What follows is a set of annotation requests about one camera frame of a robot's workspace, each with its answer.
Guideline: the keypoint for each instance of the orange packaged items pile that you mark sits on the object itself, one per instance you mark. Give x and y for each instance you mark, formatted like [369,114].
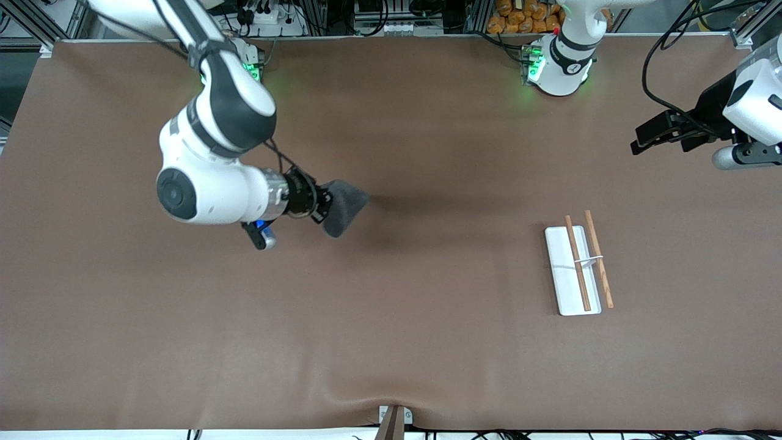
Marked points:
[519,15]

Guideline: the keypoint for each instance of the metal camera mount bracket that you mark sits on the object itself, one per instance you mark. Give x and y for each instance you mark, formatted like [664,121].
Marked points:
[394,421]

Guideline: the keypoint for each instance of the white power strip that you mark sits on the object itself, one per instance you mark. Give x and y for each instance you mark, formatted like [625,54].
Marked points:
[275,21]

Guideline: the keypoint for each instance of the grey towel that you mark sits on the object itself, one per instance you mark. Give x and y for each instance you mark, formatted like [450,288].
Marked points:
[345,205]

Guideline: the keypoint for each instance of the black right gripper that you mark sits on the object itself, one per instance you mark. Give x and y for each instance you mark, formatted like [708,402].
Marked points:
[300,195]

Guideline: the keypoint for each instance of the brown table mat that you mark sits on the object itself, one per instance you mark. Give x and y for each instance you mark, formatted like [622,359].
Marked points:
[391,305]

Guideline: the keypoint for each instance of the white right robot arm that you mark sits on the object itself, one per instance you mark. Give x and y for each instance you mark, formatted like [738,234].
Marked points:
[214,153]

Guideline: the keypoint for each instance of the white rack with wooden bars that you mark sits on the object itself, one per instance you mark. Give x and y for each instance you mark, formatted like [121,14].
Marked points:
[562,275]

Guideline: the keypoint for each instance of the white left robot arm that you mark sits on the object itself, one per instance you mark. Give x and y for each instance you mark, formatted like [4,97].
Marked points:
[565,64]

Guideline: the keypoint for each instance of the aluminium frame profile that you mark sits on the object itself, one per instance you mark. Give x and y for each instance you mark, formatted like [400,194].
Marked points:
[754,27]
[30,24]

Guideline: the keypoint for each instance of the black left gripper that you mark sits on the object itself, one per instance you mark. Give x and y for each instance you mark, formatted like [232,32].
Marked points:
[710,109]

